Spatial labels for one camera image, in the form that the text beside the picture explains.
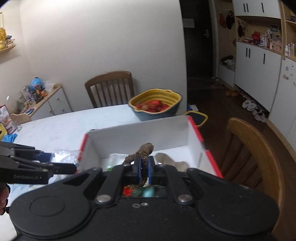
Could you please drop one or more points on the wooden chair near box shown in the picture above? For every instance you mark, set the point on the wooden chair near box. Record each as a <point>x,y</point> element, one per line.
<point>250,160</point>

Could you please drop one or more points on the wooden wall shelf unit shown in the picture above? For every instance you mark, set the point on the wooden wall shelf unit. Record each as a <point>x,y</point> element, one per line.
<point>236,21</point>

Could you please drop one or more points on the wooden chair at wall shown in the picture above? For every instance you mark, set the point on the wooden chair at wall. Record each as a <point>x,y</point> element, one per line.
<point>111,88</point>

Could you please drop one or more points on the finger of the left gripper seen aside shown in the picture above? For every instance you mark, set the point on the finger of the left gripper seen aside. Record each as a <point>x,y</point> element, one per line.
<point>59,169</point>

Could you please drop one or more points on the white lower cabinet row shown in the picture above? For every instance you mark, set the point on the white lower cabinet row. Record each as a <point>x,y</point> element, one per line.
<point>269,79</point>

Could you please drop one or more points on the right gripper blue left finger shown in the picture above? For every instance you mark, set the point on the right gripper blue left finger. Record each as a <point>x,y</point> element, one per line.
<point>137,170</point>

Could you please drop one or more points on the white slippers on floor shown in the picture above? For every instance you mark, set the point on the white slippers on floor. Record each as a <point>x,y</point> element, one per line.
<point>249,105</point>

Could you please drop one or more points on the blue round toy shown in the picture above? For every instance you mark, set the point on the blue round toy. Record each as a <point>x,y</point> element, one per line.
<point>36,84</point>

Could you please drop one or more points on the person's left hand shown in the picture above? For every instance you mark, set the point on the person's left hand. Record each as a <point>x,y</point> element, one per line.
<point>4,194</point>

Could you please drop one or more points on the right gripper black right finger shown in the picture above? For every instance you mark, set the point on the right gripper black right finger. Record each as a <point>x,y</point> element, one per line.
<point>152,171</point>

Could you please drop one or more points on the clear bag of white beads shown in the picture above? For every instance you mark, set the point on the clear bag of white beads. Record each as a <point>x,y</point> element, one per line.
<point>65,157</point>

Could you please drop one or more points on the small white sideboard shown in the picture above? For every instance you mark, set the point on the small white sideboard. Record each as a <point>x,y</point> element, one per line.
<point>55,103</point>

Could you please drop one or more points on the yellow and blue colander basket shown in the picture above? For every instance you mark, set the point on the yellow and blue colander basket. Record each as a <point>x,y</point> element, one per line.
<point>155,103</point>

